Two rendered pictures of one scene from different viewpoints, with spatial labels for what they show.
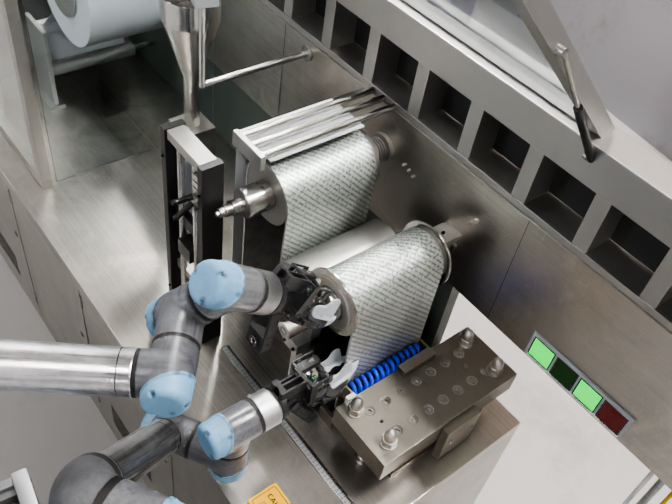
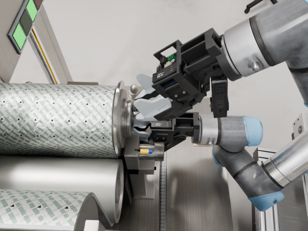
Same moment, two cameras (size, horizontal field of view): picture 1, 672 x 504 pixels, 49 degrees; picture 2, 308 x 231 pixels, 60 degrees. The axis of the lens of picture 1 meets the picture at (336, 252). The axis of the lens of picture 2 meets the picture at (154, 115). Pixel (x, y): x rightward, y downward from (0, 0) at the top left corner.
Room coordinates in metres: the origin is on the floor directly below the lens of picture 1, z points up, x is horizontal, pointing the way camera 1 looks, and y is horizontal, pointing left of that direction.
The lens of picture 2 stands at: (1.09, 0.24, 1.69)
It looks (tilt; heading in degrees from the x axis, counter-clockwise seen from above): 57 degrees down; 228
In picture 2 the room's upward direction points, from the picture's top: straight up
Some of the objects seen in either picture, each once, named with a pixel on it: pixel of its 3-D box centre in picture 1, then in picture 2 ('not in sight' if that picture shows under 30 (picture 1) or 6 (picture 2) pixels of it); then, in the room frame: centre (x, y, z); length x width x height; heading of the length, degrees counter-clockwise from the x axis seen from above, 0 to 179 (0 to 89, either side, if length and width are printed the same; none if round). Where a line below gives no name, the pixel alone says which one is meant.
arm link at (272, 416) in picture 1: (264, 407); (205, 130); (0.77, 0.08, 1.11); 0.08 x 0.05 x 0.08; 45
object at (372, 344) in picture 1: (388, 336); not in sight; (0.99, -0.14, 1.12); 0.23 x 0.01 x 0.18; 136
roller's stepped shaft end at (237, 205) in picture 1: (229, 209); not in sight; (1.06, 0.22, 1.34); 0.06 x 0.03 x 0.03; 136
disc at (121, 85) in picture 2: (332, 301); (121, 118); (0.95, -0.01, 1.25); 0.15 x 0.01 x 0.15; 46
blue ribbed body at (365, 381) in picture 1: (386, 368); not in sight; (0.98, -0.16, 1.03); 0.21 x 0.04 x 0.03; 136
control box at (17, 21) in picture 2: (576, 384); (28, 15); (0.91, -0.52, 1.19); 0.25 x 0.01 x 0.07; 46
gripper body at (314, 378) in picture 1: (299, 387); (173, 127); (0.83, 0.02, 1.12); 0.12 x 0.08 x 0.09; 135
